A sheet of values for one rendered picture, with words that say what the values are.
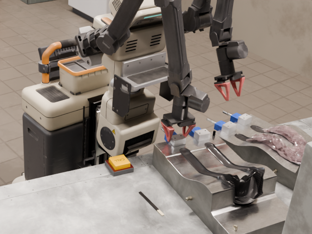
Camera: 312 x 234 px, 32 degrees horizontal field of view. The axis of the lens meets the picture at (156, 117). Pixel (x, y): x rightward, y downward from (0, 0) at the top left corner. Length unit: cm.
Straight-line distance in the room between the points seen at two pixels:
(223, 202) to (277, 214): 18
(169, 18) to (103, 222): 67
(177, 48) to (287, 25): 339
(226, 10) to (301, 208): 118
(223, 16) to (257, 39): 324
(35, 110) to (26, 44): 271
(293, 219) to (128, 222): 81
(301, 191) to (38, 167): 174
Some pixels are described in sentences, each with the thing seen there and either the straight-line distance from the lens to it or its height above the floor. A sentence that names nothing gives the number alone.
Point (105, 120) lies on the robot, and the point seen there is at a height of 80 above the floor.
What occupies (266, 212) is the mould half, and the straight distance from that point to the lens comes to 178.
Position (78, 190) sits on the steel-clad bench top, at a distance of 186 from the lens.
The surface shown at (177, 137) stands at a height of 92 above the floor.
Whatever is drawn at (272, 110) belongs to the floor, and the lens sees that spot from 431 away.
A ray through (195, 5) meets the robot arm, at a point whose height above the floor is 130.
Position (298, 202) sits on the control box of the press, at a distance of 100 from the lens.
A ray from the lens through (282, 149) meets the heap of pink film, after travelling 205.
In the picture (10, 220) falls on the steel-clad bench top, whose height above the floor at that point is 80.
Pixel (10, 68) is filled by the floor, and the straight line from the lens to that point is 462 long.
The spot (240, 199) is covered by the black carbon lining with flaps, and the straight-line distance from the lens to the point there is 175.
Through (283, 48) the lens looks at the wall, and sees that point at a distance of 512.
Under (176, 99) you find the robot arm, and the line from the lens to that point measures 188.
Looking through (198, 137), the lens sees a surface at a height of 91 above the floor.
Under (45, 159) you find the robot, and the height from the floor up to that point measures 54.
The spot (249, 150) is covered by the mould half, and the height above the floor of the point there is 87.
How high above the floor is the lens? 193
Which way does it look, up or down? 29 degrees down
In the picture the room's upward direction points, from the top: 6 degrees clockwise
